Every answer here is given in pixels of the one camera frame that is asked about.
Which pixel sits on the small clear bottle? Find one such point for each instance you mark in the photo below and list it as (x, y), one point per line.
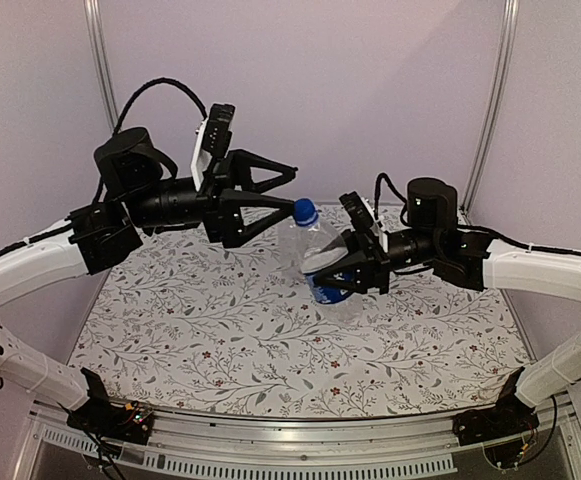
(288, 243)

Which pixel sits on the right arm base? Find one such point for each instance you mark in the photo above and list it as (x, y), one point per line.
(505, 418)

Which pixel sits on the aluminium corner post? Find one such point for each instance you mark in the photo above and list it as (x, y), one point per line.
(101, 63)
(494, 103)

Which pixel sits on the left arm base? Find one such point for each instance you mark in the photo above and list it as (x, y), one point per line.
(131, 422)

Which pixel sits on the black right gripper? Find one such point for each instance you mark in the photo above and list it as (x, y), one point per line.
(371, 263)

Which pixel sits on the blue bottle cap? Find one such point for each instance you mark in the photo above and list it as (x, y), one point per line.
(305, 212)

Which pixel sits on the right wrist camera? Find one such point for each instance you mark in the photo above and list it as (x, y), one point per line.
(363, 218)

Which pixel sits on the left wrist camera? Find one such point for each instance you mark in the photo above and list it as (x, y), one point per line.
(212, 140)

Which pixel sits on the aluminium front rail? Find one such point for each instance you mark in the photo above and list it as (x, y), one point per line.
(196, 445)

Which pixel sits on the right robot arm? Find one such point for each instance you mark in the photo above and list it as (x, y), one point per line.
(470, 257)

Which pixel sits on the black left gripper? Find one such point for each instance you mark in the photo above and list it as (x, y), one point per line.
(223, 217)

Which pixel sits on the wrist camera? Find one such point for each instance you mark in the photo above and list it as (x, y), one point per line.
(363, 218)
(212, 140)

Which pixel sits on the left aluminium corner post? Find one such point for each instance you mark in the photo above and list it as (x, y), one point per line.
(101, 63)

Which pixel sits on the right aluminium corner post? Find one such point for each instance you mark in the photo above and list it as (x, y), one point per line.
(494, 103)

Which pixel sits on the floral tablecloth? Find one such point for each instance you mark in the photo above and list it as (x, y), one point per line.
(186, 323)

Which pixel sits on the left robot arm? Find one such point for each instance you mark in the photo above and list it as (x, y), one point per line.
(144, 196)

